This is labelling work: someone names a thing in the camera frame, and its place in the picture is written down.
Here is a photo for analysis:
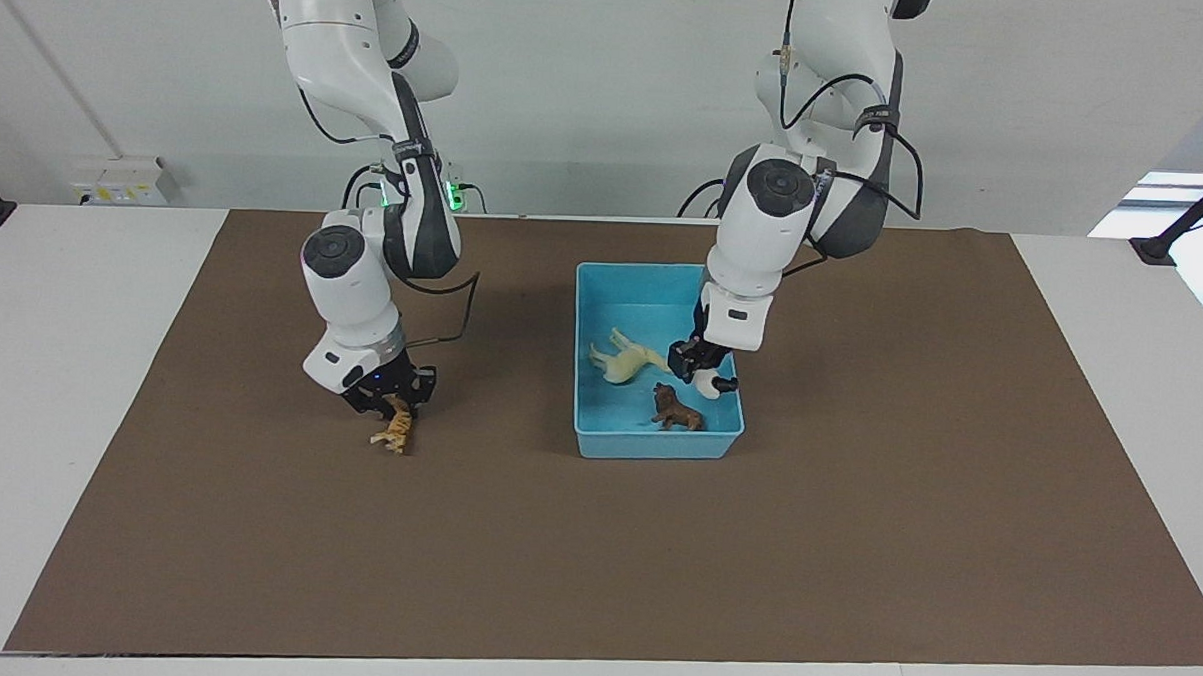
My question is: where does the black and white panda toy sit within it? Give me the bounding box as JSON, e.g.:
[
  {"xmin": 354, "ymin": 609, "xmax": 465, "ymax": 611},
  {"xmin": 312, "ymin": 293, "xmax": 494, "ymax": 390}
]
[{"xmin": 691, "ymin": 365, "xmax": 741, "ymax": 402}]

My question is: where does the orange striped tiger toy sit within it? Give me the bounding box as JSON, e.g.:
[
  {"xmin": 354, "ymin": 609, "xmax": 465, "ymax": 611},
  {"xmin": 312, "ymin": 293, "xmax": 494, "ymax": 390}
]
[{"xmin": 368, "ymin": 394, "xmax": 418, "ymax": 457}]

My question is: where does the brown lion toy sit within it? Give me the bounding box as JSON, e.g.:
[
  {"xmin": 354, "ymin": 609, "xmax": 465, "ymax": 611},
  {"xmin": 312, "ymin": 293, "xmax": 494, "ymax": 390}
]
[{"xmin": 649, "ymin": 382, "xmax": 707, "ymax": 434}]

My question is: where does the cream llama toy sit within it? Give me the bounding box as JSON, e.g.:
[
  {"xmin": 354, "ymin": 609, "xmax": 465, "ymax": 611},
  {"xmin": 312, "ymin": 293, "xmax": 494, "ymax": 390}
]
[{"xmin": 587, "ymin": 326, "xmax": 676, "ymax": 388}]

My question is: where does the light blue plastic storage box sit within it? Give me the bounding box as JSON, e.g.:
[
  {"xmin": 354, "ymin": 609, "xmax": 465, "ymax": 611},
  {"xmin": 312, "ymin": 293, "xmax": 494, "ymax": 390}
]
[{"xmin": 569, "ymin": 260, "xmax": 751, "ymax": 465}]

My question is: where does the brown table mat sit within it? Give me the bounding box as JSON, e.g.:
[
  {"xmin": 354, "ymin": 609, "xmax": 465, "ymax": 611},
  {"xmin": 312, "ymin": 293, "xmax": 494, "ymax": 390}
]
[{"xmin": 3, "ymin": 196, "xmax": 1203, "ymax": 676}]

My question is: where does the black clamp with slanted pole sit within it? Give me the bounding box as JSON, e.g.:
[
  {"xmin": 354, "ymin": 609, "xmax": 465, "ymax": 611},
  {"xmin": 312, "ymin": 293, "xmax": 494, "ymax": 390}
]
[{"xmin": 1128, "ymin": 154, "xmax": 1203, "ymax": 269}]

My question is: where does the black left arm base cable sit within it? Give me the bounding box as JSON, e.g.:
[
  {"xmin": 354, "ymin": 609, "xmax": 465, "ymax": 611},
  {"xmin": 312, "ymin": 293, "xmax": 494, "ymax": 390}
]
[{"xmin": 677, "ymin": 177, "xmax": 728, "ymax": 221}]

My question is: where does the black arm base cable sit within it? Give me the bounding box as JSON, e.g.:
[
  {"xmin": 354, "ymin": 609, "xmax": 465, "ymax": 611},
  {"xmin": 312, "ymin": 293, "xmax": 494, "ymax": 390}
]
[
  {"xmin": 341, "ymin": 161, "xmax": 386, "ymax": 212},
  {"xmin": 677, "ymin": 177, "xmax": 728, "ymax": 221}
]

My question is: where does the black right arm base cable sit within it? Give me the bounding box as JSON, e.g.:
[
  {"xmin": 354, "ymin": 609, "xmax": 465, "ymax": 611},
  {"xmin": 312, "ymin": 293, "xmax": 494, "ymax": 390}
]
[{"xmin": 341, "ymin": 161, "xmax": 386, "ymax": 212}]

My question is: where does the white wall socket box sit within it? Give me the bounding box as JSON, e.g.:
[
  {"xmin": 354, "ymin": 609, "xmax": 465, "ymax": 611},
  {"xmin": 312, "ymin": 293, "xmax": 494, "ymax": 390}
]
[{"xmin": 70, "ymin": 153, "xmax": 182, "ymax": 208}]

